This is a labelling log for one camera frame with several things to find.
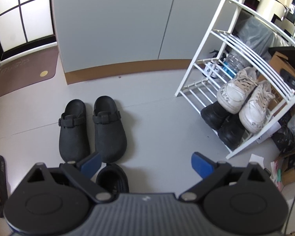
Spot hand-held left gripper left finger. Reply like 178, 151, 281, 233
27, 151, 114, 204

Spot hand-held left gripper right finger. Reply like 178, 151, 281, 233
181, 152, 270, 204

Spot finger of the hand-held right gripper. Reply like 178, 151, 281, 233
280, 69, 295, 86

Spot black buckle clog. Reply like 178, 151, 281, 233
58, 99, 90, 163
92, 95, 128, 164

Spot black sneaker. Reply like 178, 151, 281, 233
95, 163, 130, 194

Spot black chunky strap clog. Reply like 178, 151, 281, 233
200, 101, 231, 131
217, 115, 247, 151

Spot white comic print sneaker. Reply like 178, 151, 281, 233
238, 79, 277, 134
216, 66, 259, 115

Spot white shoe rack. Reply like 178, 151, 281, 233
174, 0, 295, 160

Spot cardboard box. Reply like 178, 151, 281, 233
256, 51, 295, 112

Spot grey plastic bag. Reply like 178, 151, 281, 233
237, 17, 276, 55

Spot black plastic bag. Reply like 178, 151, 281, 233
271, 117, 295, 153

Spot clear plastic water bottle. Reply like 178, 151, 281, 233
219, 51, 245, 79

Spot cream black furniture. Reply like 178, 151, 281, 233
256, 0, 295, 38

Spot dark bottle white label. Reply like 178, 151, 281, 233
204, 62, 222, 79

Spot brown door mat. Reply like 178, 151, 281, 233
0, 46, 59, 102

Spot grey wardrobe cabinet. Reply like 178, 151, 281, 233
50, 0, 238, 86

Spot black framed glass door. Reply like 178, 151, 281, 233
0, 0, 59, 68

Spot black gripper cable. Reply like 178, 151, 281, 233
284, 181, 295, 236

